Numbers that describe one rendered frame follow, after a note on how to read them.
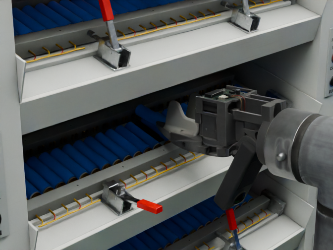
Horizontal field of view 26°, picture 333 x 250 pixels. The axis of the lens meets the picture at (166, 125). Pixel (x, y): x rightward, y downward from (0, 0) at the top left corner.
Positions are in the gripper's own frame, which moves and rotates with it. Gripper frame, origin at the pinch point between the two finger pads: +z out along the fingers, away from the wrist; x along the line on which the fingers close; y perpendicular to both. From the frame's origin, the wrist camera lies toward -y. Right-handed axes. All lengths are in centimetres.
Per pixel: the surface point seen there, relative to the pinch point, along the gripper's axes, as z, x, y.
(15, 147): -7.8, 32.4, 8.3
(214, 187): -6.1, -3.1, -9.3
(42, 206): -2.4, 25.9, -2.7
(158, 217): -5.9, 9.1, -9.5
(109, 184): -3.9, 16.0, -2.8
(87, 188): -2.3, 18.4, -2.9
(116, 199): -5.7, 16.5, -4.2
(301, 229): -5.7, -27.8, -26.4
